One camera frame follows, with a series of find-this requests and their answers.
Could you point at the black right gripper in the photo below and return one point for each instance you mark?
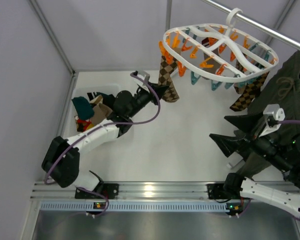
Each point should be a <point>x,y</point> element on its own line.
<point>250,137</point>

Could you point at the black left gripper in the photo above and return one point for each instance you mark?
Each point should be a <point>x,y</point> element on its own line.
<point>152,90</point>

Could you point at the beige brown argyle sock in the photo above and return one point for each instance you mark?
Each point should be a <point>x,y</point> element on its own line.
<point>165,79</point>

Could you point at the dark teal sock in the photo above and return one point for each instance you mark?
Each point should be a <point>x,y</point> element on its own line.
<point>83,108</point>

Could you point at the plain brown ribbed sock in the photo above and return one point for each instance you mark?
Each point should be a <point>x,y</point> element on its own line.
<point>101,112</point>

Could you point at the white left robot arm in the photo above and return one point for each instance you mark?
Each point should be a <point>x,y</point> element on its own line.
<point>64,155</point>

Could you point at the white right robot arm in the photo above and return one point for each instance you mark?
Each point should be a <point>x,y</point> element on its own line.
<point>286,159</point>

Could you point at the black socks pile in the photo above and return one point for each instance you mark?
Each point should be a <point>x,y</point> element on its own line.
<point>96,98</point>

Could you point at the white oval clip hanger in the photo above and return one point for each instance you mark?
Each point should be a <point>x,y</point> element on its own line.
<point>242,57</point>

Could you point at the orange brown argyle sock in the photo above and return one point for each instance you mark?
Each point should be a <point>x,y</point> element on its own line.
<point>251,91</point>

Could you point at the plain tan hanging sock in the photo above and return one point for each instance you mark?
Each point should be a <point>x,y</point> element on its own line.
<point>206,43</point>

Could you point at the white plastic laundry basket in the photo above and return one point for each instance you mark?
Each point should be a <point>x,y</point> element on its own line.
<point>70,129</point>

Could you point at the red white sock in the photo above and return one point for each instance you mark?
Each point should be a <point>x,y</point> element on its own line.
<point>83,125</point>

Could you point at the white drying rack stand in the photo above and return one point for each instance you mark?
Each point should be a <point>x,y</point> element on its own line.
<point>168,14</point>

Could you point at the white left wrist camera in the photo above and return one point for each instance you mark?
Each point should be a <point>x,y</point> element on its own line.
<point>144,76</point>

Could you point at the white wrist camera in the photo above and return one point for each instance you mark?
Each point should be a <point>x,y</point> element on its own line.
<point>272,114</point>
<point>144,76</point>

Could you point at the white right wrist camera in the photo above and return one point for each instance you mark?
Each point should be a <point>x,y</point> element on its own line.
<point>272,114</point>

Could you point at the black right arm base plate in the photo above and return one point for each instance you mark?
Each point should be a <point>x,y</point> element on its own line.
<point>222,192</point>

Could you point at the dark green drawstring shorts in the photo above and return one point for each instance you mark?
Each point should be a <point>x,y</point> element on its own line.
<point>282,89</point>

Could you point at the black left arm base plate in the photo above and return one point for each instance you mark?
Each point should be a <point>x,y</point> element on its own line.
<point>108,190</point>

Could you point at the aluminium mounting rail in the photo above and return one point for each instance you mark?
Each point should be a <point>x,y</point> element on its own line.
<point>129,190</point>

